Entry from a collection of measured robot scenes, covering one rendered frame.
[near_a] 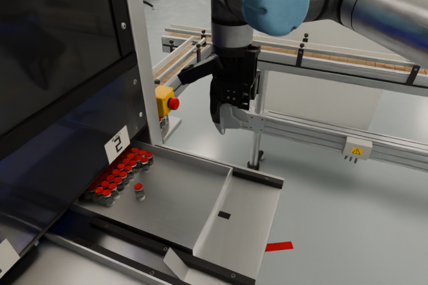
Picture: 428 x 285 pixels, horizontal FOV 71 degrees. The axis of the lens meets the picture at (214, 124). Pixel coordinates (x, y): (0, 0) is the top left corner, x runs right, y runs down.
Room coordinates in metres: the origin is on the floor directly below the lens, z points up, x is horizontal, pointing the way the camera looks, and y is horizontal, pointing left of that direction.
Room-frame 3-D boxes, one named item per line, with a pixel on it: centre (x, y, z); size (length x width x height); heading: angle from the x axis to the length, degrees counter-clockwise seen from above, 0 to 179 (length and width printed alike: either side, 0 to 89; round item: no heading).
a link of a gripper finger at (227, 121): (0.51, -0.03, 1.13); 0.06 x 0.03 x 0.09; 68
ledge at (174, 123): (0.83, 0.20, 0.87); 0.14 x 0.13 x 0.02; 68
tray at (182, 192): (0.53, 0.15, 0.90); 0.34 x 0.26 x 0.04; 68
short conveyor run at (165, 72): (1.12, 0.20, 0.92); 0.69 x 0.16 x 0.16; 158
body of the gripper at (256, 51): (0.52, -0.04, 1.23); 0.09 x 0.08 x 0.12; 68
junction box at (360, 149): (1.14, -0.72, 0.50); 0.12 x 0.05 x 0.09; 68
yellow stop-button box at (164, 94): (0.80, 0.17, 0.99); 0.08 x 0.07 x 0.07; 68
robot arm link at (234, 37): (0.53, -0.03, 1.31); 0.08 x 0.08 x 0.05
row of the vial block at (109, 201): (0.56, 0.24, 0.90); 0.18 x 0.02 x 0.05; 158
